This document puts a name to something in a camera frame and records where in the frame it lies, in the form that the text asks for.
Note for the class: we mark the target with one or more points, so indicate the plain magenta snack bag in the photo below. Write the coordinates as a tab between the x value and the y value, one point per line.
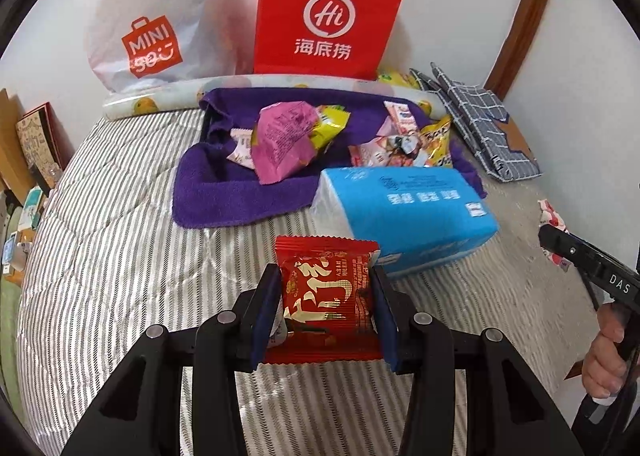
285	141

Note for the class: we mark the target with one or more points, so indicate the person's right hand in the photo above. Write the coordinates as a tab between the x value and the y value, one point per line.
602	366

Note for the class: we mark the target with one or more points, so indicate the pale green cloth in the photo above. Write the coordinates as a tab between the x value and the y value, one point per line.
12	336

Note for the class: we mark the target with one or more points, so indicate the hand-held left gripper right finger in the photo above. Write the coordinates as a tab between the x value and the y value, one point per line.
385	321

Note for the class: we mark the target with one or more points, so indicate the pale teal box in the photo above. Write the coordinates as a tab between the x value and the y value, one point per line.
35	208

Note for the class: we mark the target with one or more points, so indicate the yellow chip bag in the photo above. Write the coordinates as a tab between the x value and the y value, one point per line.
395	79

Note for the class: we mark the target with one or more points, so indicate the bright yellow snack packet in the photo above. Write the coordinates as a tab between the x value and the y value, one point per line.
327	129

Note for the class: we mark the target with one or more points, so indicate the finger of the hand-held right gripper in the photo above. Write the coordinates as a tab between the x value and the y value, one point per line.
562	246

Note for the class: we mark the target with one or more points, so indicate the fruit print paper roll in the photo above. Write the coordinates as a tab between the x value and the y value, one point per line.
165	99

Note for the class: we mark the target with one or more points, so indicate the wooden headboard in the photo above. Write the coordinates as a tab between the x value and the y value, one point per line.
10	146

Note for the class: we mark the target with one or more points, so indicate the red snack packet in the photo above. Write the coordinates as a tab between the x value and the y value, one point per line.
325	301

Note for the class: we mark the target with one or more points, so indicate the striped bed quilt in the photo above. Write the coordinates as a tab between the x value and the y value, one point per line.
125	261

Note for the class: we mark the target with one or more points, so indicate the blue checked cloth with star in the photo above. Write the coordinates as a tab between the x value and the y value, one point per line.
480	126

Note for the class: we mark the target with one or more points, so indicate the white plastic bag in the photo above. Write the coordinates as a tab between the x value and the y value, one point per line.
150	11

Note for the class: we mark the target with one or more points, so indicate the wooden door frame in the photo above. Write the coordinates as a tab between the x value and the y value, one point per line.
530	1

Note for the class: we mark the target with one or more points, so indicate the blue tissue pack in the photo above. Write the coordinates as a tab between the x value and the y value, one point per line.
400	216

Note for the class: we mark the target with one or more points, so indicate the pink white snack packet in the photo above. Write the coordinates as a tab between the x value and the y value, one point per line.
242	149

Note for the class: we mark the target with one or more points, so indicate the purple towel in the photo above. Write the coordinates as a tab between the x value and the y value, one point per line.
215	186

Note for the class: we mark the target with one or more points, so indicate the pink stick snack packet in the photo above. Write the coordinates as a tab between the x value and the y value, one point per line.
400	117
550	218

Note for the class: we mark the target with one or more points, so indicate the yellow black print snack packet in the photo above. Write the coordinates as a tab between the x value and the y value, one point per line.
437	144

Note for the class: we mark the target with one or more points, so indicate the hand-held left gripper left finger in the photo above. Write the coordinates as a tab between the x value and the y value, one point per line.
265	316

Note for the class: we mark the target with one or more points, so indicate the panda print snack packet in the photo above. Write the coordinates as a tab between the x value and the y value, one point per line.
407	145

